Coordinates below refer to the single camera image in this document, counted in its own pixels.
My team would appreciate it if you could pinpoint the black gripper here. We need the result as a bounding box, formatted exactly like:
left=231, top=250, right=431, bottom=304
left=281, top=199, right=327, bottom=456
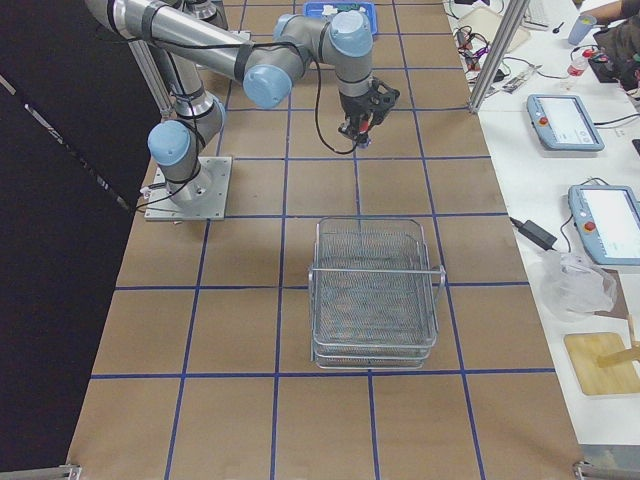
left=338, top=93, right=371, bottom=138

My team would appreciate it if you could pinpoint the blue teach pendant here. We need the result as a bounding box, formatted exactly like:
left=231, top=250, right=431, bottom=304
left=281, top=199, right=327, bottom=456
left=568, top=185, right=639, bottom=266
left=526, top=94, right=605, bottom=152

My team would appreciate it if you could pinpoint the green relay module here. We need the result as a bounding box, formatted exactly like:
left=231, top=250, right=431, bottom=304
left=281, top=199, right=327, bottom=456
left=335, top=3, right=366, bottom=12

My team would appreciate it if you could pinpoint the far blue teach pendant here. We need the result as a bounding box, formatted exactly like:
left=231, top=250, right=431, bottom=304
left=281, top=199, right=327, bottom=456
left=526, top=94, right=605, bottom=152

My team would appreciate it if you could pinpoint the plastic water bottle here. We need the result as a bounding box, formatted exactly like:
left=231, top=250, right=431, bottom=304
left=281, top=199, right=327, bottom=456
left=567, top=55, right=589, bottom=80

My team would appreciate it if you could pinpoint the white circuit breaker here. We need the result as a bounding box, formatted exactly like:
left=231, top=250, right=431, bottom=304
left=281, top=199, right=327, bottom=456
left=321, top=4, right=338, bottom=16

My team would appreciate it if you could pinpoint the blue plastic cup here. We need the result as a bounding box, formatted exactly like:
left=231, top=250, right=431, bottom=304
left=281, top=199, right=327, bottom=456
left=567, top=14, right=597, bottom=46

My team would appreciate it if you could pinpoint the wooden stand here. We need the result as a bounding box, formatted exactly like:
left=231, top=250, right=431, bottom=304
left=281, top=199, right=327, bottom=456
left=564, top=315, right=639, bottom=396

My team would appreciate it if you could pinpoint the blue plastic tray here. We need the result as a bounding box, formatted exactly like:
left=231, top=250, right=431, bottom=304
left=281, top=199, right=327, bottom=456
left=302, top=1, right=378, bottom=35

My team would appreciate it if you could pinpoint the crumpled plastic bag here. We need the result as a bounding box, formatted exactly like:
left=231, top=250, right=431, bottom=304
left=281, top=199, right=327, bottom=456
left=540, top=251, right=618, bottom=314

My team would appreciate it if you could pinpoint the beige plastic tray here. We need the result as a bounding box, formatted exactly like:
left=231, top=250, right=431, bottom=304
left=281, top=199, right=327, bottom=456
left=458, top=6, right=531, bottom=53

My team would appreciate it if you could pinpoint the aluminium frame post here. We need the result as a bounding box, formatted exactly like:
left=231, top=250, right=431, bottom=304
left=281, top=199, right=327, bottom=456
left=468, top=0, right=529, bottom=113

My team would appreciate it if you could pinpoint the near blue teach pendant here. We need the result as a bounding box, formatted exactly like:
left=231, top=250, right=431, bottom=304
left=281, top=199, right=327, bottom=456
left=568, top=185, right=639, bottom=266

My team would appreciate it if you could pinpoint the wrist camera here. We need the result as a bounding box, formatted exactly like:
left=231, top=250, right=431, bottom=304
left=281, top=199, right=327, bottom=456
left=369, top=77, right=400, bottom=126

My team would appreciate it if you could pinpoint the black power adapter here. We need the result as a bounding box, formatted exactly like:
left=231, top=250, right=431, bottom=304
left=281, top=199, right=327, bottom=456
left=518, top=220, right=557, bottom=251

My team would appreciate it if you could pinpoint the wire mesh shelf rack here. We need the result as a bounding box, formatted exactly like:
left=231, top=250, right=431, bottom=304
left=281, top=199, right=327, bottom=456
left=308, top=216, right=446, bottom=369

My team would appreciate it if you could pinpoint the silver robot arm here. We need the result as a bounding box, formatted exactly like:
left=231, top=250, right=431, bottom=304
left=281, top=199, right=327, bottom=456
left=86, top=1, right=399, bottom=220

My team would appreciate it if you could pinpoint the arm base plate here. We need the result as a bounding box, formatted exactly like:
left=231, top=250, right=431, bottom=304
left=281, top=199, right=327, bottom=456
left=144, top=156, right=233, bottom=221

